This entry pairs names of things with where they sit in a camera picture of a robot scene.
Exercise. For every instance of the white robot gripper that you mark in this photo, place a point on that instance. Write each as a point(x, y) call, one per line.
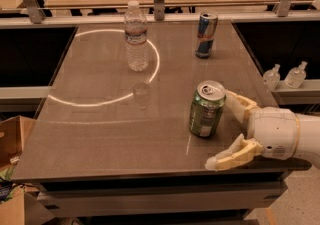
point(274, 131)

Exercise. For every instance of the green soda can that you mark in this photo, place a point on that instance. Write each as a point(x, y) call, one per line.
point(206, 108)

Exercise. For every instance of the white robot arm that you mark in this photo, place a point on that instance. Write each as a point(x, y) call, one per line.
point(308, 142)

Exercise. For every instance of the blue silver energy drink can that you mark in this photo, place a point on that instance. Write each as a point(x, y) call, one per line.
point(205, 35)

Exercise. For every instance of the small clear bottle left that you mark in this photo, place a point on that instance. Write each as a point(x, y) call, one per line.
point(272, 77)

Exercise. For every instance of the small clear bottle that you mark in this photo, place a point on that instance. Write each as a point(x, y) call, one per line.
point(296, 76)
point(272, 77)

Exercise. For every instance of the small clear bottle right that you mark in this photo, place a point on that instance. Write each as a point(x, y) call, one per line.
point(296, 76)

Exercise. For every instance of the clear plastic water bottle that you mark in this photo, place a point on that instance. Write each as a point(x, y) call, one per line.
point(136, 37)

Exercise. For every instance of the cardboard box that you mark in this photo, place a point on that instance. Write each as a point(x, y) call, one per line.
point(18, 203)

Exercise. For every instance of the left metal bracket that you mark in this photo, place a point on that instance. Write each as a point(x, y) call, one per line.
point(35, 12)

